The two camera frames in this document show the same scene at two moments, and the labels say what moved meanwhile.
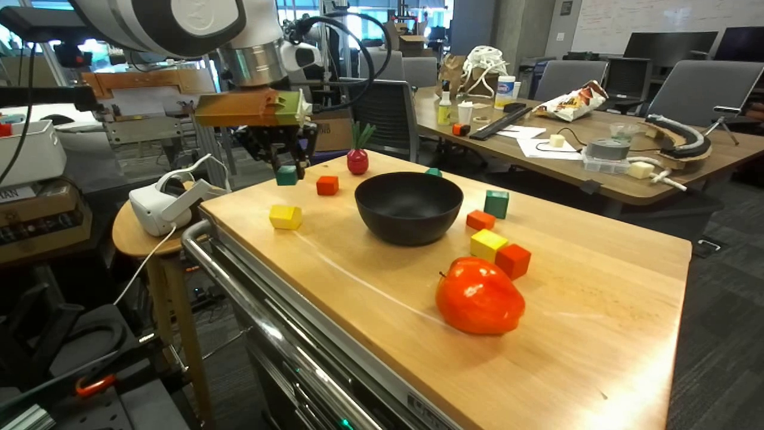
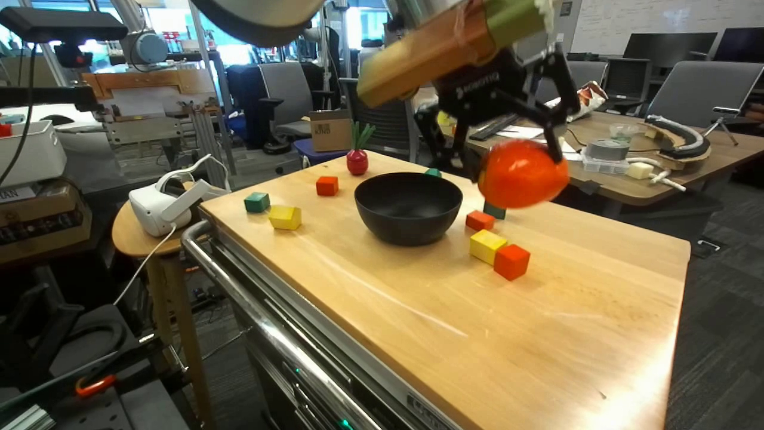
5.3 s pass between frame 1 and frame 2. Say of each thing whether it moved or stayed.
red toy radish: stayed
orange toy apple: moved
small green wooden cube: moved
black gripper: moved
